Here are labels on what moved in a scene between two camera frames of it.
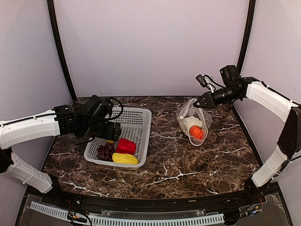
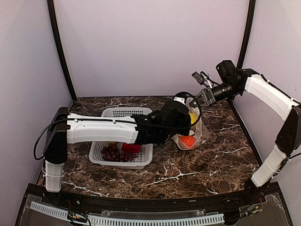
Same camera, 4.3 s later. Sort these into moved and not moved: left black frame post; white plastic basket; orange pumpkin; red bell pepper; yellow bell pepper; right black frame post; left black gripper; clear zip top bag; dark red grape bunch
Moved: orange pumpkin; yellow bell pepper; clear zip top bag; red bell pepper; dark red grape bunch; left black gripper; white plastic basket
Not moved: right black frame post; left black frame post
